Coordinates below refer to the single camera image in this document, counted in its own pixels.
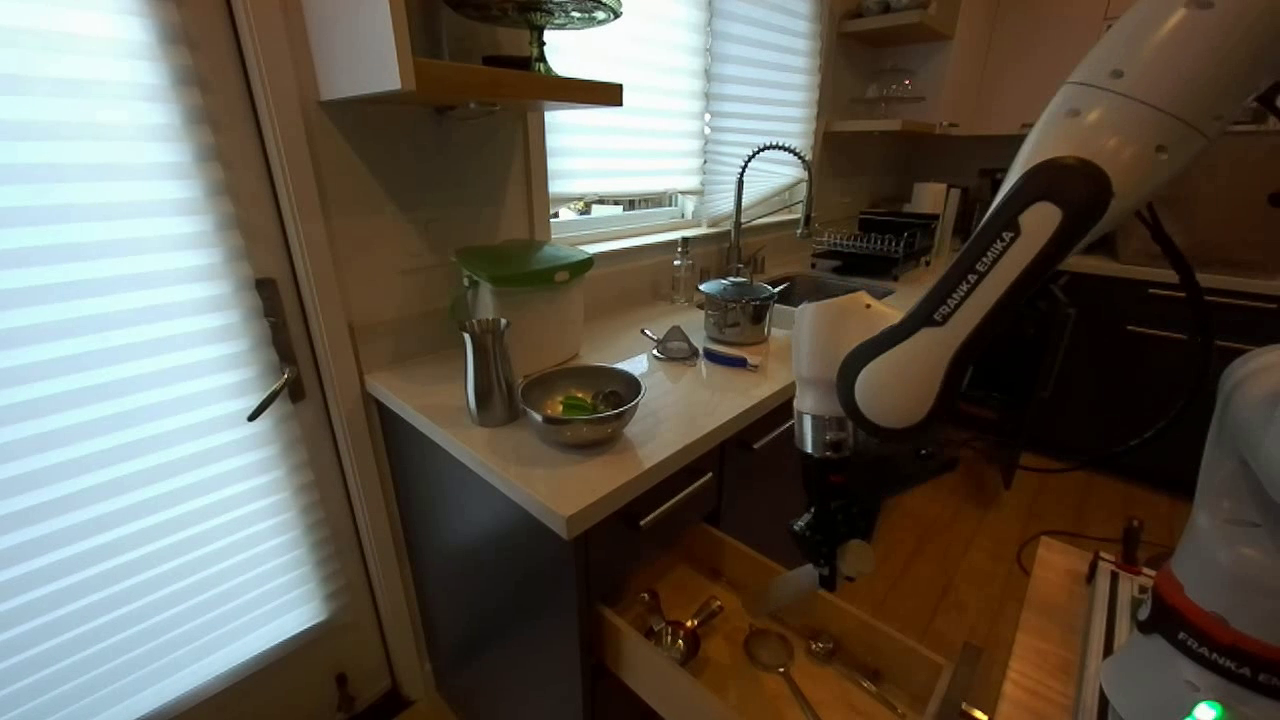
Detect white wall cabinet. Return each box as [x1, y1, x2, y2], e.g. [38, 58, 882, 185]
[297, 0, 418, 107]

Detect metal pot with lid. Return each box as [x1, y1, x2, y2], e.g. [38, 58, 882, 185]
[696, 270, 792, 350]

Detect small metal strainer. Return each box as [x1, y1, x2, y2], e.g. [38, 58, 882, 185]
[739, 624, 824, 720]

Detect metal mounting rail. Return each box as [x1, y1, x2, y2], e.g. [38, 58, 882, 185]
[1074, 552, 1159, 720]

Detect wooden wall shelf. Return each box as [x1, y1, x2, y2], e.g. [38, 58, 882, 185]
[405, 54, 628, 111]

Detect dark lower cabinets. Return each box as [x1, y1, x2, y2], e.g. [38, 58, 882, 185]
[1053, 270, 1280, 494]

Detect open wooden drawer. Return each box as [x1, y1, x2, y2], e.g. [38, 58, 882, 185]
[591, 521, 960, 720]

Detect green food piece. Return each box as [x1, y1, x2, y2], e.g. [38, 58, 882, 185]
[547, 385, 611, 419]

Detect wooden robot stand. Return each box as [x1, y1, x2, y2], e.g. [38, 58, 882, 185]
[991, 533, 1113, 720]

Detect glass cake stand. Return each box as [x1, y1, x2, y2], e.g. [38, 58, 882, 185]
[439, 0, 628, 75]

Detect dark closed drawer front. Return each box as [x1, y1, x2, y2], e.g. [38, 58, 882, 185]
[624, 456, 727, 552]

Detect wooden corner shelf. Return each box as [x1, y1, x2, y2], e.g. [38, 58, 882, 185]
[827, 0, 965, 42]

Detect wide white window blind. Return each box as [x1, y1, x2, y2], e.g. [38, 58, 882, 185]
[541, 0, 712, 208]

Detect curved chrome faucet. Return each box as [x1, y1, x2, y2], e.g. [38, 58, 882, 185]
[722, 139, 820, 275]

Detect white container green lid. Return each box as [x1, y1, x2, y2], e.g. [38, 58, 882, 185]
[450, 239, 599, 385]

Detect small gray scraper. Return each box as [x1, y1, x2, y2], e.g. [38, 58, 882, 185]
[634, 319, 704, 368]

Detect large white door blind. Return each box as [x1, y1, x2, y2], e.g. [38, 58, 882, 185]
[0, 0, 336, 720]

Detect metal spoon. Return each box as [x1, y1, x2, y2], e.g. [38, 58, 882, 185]
[803, 631, 910, 716]

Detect kitchen sink basin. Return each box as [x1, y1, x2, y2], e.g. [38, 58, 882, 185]
[766, 269, 901, 310]

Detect narrow white window blind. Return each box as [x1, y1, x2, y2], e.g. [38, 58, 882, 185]
[701, 0, 824, 224]

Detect dark cabinet door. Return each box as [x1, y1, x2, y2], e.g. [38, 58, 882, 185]
[715, 399, 808, 564]

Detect metal door handle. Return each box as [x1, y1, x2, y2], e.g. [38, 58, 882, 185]
[244, 275, 309, 428]

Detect black dish rack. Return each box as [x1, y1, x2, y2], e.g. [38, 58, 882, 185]
[812, 208, 939, 280]

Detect stainless steel canister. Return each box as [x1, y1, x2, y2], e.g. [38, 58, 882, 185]
[455, 270, 519, 431]

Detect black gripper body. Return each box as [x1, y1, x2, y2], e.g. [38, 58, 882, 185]
[792, 452, 891, 558]

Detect clear soap bottle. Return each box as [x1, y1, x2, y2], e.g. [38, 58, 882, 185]
[668, 236, 701, 308]

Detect metal mixing bowl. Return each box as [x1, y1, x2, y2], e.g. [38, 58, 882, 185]
[517, 358, 646, 452]

